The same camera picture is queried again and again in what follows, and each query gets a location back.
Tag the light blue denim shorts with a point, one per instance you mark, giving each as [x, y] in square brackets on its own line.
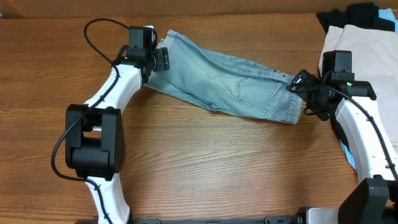
[225, 83]

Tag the brown cardboard back panel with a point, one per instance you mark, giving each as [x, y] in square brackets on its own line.
[99, 8]

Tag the beige folded garment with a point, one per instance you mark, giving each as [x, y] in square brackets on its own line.
[374, 59]

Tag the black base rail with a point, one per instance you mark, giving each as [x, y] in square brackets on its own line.
[217, 221]

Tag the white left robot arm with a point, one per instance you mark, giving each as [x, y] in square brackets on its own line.
[94, 143]

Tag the black garment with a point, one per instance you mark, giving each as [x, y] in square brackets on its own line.
[362, 15]

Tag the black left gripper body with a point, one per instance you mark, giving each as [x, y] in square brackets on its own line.
[161, 59]

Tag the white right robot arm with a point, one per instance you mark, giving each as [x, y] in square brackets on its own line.
[351, 106]

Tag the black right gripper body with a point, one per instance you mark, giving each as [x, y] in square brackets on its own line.
[301, 83]

